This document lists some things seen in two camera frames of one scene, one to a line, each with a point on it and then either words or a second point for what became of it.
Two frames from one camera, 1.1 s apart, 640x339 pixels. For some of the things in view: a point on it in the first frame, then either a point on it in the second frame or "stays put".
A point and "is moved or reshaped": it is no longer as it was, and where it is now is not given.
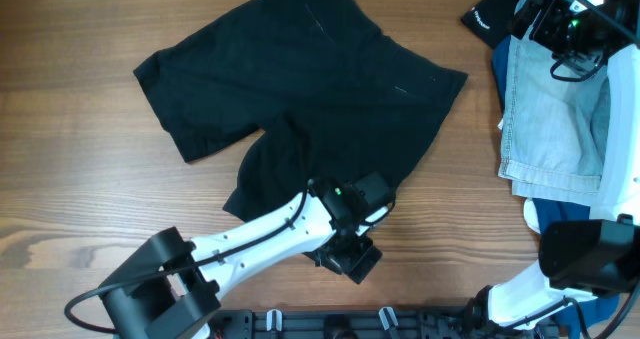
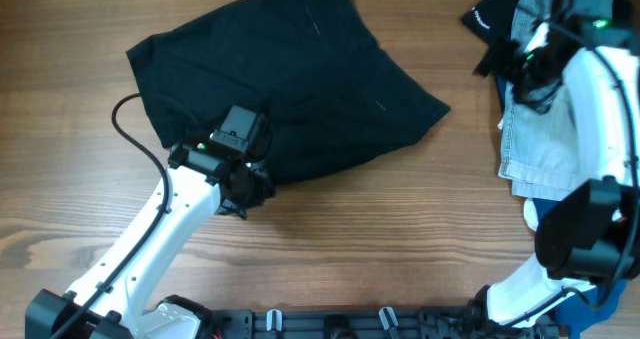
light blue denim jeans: (553, 130) stays put
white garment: (531, 215) stays put
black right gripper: (553, 10) to (504, 67)
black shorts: (331, 95) is moved or reshaped
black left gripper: (354, 254) to (263, 189)
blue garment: (584, 316) stays put
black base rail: (349, 323) stays put
